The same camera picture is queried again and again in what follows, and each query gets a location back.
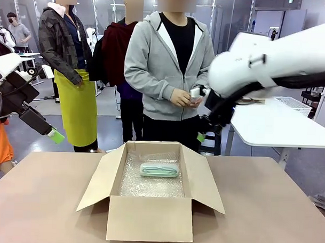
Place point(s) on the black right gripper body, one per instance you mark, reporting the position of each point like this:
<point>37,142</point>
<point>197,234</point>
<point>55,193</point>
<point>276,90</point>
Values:
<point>219,110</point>

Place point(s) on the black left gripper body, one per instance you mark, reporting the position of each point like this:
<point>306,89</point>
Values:
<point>34,119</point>

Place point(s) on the green left gripper finger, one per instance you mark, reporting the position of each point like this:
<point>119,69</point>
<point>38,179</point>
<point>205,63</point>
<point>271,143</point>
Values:
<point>59,139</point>
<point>52,131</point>

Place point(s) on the small white handheld object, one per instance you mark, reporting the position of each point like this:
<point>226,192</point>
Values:
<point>194,93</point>

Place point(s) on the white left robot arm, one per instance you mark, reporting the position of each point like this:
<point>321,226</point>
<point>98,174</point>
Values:
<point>4,65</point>

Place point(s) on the person's right forearm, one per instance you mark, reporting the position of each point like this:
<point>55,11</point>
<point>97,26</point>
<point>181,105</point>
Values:
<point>147,85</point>

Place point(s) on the person's left forearm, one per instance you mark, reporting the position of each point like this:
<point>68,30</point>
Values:
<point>205,75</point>

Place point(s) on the mint green glasses case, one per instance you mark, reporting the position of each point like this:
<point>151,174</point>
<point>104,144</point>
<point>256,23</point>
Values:
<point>159,170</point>

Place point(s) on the person's left hand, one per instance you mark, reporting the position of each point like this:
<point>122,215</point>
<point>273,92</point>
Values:
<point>196,102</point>

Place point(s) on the person's right hand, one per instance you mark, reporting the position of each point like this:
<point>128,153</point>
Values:
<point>179,98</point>

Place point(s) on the black plastic stool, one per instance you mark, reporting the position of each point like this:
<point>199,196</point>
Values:
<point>212,142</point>

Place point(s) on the orange cloth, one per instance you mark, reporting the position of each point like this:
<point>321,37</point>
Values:
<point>0,145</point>

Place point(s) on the mannequin plaid jacket yellow skirt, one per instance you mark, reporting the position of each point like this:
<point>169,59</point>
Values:
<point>70,78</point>

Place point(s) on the white side table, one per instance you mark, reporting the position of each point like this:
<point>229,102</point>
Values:
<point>274,125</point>

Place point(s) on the background white desk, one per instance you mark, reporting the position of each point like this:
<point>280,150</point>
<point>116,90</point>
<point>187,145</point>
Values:
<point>28,56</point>

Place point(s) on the clear bubble wrap sheet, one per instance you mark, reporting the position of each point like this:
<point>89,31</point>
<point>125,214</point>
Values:
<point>149,186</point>

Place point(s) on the person in grey hoodie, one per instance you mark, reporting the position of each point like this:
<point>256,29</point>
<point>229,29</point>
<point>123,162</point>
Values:
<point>164,63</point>

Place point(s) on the white plastic basket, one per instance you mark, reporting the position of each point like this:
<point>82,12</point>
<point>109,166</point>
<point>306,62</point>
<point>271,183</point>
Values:
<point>295,104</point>

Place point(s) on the background person with mask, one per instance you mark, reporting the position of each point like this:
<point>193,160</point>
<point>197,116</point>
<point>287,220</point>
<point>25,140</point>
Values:
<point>18,32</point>

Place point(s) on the open brown cardboard box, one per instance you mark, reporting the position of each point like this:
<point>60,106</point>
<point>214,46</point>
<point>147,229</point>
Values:
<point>148,219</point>

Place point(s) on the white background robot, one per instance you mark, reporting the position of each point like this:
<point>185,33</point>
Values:
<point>91,39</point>

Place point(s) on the mannequin with maroon hoodie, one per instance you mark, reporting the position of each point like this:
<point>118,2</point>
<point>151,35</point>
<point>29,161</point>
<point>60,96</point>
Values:
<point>119,58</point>

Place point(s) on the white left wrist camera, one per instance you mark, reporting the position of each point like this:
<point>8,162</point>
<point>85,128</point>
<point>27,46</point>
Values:
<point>48,71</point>

